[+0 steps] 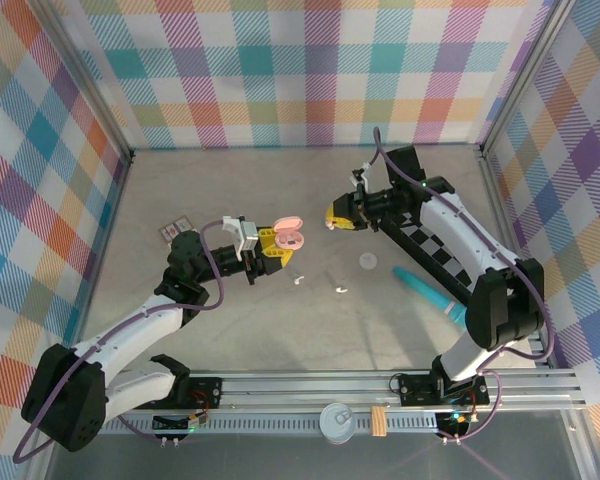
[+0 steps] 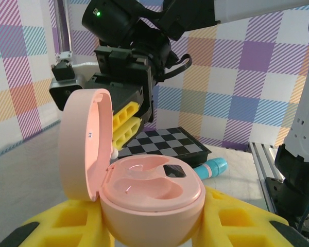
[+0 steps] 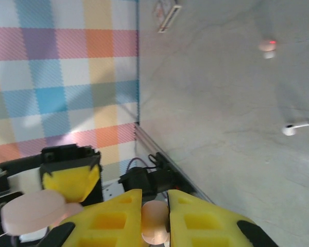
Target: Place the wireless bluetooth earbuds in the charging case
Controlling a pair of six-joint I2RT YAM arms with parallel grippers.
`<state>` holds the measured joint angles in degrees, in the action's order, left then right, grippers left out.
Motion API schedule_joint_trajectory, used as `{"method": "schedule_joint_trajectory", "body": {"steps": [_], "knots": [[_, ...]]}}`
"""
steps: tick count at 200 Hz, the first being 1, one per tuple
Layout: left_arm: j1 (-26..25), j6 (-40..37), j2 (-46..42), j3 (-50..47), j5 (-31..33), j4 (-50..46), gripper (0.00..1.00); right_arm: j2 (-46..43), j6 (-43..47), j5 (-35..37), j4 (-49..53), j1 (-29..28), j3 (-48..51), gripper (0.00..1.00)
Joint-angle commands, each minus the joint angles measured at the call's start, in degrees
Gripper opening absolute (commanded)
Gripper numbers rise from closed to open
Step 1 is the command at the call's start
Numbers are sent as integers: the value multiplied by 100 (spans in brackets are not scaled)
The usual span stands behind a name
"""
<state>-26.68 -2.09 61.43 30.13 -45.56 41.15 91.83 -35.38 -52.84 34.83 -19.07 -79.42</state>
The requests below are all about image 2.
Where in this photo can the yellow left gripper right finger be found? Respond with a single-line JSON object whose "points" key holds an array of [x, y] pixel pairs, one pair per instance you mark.
{"points": [[211, 203]]}

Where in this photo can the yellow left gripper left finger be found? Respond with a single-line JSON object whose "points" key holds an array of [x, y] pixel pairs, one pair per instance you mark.
{"points": [[49, 213]]}

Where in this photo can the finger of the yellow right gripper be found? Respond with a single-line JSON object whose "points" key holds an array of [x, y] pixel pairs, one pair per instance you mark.
{"points": [[118, 142], [118, 121]]}

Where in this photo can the pink earbud charging case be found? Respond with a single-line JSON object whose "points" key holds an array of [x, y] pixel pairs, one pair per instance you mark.
{"points": [[149, 195]]}

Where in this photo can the teal cylindrical bottle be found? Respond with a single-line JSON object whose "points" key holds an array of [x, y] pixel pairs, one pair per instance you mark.
{"points": [[213, 167]]}

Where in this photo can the black grey checkerboard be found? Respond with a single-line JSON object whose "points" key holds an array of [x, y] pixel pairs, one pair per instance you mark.
{"points": [[164, 144]]}

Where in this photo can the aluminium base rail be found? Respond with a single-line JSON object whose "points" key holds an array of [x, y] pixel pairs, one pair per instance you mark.
{"points": [[260, 164]]}

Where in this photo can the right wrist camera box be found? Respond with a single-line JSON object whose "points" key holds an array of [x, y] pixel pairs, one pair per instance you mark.
{"points": [[61, 90]]}

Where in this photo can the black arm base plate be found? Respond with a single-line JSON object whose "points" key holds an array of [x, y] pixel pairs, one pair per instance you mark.
{"points": [[278, 195]]}

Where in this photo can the aluminium frame post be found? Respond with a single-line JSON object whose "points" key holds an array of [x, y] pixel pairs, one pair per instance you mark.
{"points": [[63, 25]]}

